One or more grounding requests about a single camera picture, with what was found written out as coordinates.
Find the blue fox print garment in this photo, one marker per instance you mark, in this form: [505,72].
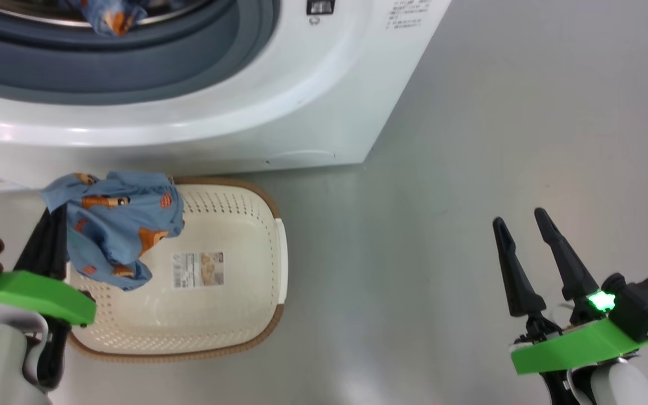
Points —
[116,225]

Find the grey rubber door gasket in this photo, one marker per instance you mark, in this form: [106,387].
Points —
[133,62]

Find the black door lock latch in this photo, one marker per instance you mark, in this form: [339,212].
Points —
[320,7]

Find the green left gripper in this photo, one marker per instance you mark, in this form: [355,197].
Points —
[31,292]

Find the cream laundry basket brown rim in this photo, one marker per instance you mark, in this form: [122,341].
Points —
[234,315]

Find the round white filter cover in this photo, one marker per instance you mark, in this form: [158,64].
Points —
[301,156]

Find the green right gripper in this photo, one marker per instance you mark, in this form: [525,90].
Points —
[571,349]

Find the steel perforated washer drum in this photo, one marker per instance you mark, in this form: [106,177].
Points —
[31,19]

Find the white front-load washing machine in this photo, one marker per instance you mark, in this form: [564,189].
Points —
[313,95]

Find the paper label inside basket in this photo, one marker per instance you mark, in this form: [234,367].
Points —
[198,270]

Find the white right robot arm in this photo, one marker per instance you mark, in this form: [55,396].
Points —
[622,388]

